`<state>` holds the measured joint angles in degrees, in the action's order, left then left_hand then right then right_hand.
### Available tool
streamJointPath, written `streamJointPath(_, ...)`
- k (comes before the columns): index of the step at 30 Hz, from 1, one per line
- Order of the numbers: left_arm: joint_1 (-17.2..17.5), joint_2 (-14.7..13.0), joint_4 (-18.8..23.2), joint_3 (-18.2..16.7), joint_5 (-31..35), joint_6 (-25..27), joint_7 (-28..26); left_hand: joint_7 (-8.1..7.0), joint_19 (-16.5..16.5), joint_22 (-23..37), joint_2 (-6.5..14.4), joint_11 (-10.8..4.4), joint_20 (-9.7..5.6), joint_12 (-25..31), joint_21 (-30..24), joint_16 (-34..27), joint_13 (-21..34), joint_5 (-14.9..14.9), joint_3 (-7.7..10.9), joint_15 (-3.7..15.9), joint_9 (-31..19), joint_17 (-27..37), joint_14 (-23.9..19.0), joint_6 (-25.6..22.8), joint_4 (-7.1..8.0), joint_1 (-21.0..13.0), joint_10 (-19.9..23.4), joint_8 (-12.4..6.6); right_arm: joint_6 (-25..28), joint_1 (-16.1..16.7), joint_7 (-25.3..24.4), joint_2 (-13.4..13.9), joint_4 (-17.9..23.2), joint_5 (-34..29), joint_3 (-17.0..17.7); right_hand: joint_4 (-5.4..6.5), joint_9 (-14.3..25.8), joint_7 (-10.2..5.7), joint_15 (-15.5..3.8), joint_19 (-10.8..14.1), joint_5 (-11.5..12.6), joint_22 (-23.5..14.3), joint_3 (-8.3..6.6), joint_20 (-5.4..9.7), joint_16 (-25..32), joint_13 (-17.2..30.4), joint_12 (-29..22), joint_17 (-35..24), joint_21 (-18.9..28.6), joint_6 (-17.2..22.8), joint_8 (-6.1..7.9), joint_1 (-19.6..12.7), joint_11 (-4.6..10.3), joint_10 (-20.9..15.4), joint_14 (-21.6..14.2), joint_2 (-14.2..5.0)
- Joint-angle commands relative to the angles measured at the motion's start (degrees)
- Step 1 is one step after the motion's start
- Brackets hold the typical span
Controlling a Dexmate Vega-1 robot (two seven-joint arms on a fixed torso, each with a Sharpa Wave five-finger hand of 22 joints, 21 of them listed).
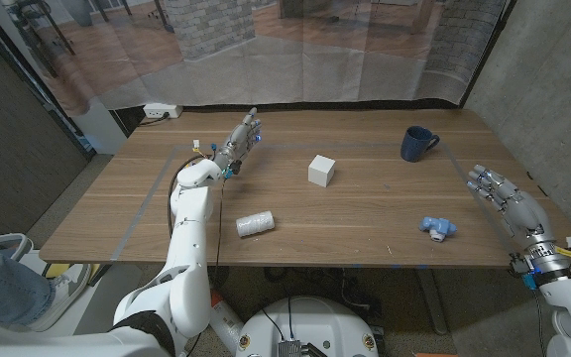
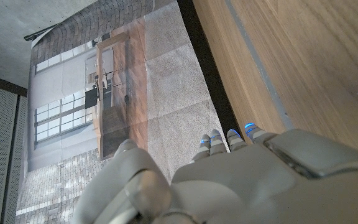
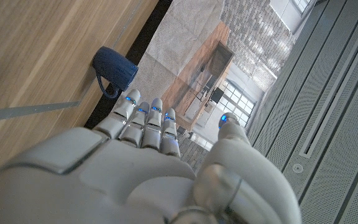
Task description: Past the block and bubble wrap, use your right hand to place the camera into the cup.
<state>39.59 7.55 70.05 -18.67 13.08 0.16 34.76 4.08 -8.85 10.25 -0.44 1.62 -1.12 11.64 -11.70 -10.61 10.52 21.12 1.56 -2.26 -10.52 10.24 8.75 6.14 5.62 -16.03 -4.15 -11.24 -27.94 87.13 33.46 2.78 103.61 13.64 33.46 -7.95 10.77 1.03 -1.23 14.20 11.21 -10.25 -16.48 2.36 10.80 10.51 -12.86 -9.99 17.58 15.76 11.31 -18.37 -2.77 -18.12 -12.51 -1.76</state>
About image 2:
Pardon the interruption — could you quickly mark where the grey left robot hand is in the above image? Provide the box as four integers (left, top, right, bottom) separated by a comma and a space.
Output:
73, 123, 358, 224

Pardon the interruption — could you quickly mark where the grey tape strip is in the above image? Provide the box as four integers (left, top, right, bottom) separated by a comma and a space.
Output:
224, 0, 295, 131

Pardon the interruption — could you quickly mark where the printed room backdrop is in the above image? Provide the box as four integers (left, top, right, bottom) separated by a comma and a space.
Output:
16, 0, 229, 224

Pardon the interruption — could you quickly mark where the black backdrop pole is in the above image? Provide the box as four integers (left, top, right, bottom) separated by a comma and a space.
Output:
23, 23, 58, 42

